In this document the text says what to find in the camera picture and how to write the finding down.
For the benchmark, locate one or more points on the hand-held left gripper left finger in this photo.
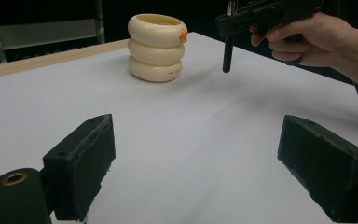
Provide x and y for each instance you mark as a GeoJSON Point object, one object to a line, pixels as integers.
{"type": "Point", "coordinates": [87, 161]}

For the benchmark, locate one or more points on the black makeup brush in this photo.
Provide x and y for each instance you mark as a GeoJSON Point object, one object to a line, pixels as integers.
{"type": "Point", "coordinates": [227, 56]}

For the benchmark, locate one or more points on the white metal stand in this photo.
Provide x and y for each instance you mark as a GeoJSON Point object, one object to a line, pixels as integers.
{"type": "Point", "coordinates": [46, 32]}

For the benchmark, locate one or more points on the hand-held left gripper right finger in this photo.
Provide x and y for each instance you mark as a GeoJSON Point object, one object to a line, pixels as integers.
{"type": "Point", "coordinates": [326, 168]}

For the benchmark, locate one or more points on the cream ringed brush holder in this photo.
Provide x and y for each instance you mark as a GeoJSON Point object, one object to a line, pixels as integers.
{"type": "Point", "coordinates": [155, 49]}

